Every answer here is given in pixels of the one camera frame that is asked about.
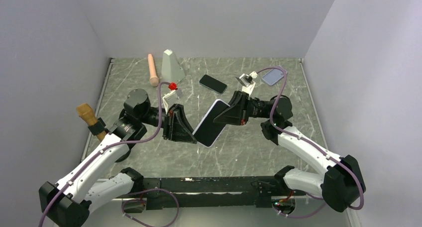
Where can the wooden handle tool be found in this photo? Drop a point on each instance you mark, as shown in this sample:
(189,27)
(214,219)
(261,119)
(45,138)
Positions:
(95,125)

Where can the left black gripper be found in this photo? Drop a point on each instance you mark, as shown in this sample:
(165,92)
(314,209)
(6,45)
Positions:
(177,127)

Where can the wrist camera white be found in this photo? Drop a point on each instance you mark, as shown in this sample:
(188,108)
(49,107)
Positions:
(172,97)
(248,82)

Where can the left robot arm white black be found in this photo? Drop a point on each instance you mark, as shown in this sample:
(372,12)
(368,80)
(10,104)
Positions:
(68,202)

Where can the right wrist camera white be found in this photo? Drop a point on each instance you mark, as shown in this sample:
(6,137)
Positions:
(248,82)

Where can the grey trapezoid block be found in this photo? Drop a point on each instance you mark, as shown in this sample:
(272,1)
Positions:
(171,69)

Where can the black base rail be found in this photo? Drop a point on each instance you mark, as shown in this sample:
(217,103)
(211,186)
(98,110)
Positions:
(157,200)

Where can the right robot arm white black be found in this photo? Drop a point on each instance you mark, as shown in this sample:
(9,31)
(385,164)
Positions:
(337,179)

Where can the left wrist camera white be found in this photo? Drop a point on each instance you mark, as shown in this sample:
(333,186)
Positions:
(172,97)

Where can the pink cylindrical handle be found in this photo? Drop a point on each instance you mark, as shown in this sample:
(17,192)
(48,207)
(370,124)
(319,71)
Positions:
(154,80)

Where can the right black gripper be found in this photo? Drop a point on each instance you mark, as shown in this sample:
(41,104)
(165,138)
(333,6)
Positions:
(237,113)

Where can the aluminium frame rail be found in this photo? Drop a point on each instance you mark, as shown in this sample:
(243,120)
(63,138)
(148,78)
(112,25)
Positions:
(124,184)

